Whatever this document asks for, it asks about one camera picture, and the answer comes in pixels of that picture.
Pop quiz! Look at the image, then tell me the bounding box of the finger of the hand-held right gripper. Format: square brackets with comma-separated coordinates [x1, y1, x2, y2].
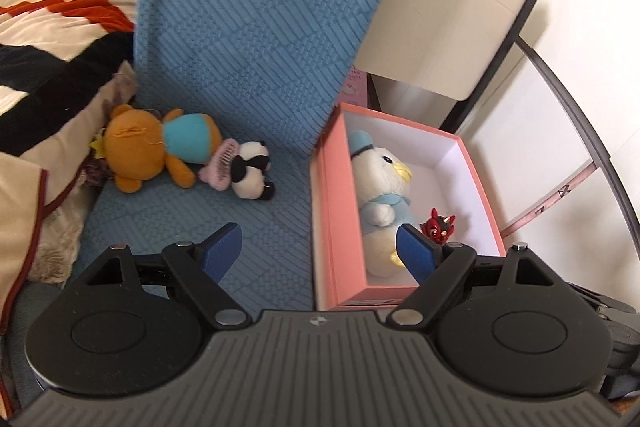
[567, 283, 640, 320]

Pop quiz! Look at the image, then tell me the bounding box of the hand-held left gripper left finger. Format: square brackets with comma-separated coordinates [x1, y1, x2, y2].
[80, 222, 252, 329]

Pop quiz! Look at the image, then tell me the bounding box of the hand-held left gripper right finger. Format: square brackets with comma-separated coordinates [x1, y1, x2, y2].
[386, 224, 558, 329]

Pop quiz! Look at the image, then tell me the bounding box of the small panda plush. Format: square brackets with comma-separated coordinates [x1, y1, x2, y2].
[230, 141, 276, 202]

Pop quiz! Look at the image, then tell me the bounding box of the pink cardboard box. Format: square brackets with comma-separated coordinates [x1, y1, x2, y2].
[310, 102, 507, 312]

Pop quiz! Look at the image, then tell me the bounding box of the brown teddy bear plush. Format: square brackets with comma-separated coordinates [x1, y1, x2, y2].
[102, 104, 225, 194]

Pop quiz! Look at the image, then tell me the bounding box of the red devil figurine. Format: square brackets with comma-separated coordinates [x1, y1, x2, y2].
[419, 208, 457, 245]

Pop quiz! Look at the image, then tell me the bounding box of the white duck plush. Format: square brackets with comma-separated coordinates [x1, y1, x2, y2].
[347, 129, 423, 278]

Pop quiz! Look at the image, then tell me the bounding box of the pink plush accessory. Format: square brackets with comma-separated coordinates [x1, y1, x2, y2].
[198, 139, 241, 192]

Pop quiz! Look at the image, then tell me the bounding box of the small pink printed box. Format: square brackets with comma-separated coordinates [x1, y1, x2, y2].
[340, 67, 372, 112]

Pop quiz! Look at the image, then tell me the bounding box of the beige cloth with maroon trim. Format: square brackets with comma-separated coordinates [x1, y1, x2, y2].
[0, 67, 136, 333]

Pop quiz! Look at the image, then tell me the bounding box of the purple fuzzy flower bunch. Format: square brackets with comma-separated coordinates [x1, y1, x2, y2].
[82, 62, 138, 188]

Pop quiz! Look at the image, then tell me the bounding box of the black curved rod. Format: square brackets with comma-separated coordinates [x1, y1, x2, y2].
[517, 36, 640, 228]

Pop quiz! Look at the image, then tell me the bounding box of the blue textured sofa cover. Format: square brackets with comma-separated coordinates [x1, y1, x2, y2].
[65, 0, 421, 313]

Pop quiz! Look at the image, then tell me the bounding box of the beige plastic chair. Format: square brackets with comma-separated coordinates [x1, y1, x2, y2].
[357, 0, 538, 100]

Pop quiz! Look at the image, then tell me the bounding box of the striped blanket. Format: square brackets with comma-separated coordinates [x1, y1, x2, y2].
[0, 0, 151, 158]

